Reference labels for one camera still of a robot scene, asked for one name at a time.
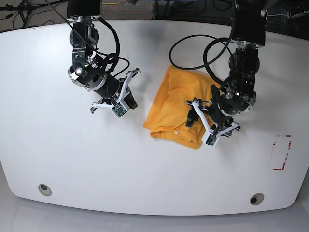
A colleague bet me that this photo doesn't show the yellow T-shirt with script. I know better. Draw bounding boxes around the yellow T-shirt with script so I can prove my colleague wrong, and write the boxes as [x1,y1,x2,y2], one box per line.
[143,65,220,149]

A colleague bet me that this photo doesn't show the left table grommet hole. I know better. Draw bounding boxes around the left table grommet hole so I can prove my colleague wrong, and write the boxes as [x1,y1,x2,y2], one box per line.
[38,184,52,197]

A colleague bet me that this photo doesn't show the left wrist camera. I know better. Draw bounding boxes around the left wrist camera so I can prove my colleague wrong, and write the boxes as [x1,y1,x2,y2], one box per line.
[201,131,220,147]

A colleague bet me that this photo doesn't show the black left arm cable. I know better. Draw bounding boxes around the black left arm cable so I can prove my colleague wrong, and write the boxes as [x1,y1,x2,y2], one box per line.
[169,0,239,85]

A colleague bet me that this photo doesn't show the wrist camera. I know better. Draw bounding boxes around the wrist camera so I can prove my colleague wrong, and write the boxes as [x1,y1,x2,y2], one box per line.
[111,103,127,118]
[201,131,220,147]

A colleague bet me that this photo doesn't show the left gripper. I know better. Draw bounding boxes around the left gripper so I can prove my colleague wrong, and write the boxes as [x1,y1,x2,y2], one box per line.
[185,96,241,138]

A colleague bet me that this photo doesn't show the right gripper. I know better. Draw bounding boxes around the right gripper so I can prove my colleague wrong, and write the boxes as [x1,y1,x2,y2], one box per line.
[89,68,140,113]

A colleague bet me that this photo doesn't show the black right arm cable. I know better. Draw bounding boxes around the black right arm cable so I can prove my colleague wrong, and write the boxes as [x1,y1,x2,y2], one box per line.
[43,0,131,78]

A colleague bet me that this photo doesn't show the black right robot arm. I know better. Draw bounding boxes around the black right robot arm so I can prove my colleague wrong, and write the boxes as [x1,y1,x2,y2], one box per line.
[67,0,140,118]

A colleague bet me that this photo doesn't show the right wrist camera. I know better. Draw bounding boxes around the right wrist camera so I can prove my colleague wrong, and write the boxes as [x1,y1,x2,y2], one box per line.
[111,103,127,118]

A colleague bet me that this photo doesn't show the black tripod stand legs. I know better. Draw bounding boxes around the black tripod stand legs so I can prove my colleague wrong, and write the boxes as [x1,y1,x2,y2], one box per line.
[0,0,68,33]

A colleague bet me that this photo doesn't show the red tape rectangle marking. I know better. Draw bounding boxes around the red tape rectangle marking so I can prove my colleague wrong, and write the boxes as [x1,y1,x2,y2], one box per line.
[270,134,292,171]

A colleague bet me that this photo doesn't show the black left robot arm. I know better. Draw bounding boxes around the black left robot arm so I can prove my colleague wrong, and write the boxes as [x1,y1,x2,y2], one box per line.
[186,0,267,146]

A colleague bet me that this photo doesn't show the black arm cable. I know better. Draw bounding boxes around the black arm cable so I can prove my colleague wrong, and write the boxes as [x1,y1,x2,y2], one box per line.
[169,0,239,85]
[43,0,131,78]

